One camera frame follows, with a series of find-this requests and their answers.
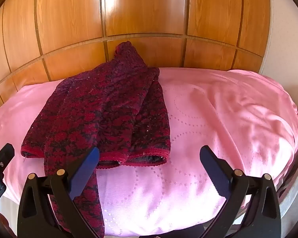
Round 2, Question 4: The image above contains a wooden panelled wardrobe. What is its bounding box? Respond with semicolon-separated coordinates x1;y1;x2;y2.
0;0;272;111

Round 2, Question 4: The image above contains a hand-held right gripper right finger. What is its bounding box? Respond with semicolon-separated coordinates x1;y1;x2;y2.
200;145;281;238

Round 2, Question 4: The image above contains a pink bed sheet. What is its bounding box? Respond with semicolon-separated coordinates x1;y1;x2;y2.
0;67;298;236

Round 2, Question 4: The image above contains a red black patterned knit garment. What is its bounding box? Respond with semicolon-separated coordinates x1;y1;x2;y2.
20;41;170;238

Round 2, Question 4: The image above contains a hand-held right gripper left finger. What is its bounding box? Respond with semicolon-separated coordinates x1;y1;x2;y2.
17;147;101;238

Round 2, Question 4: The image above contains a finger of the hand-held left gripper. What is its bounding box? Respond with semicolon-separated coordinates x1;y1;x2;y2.
0;142;15;176

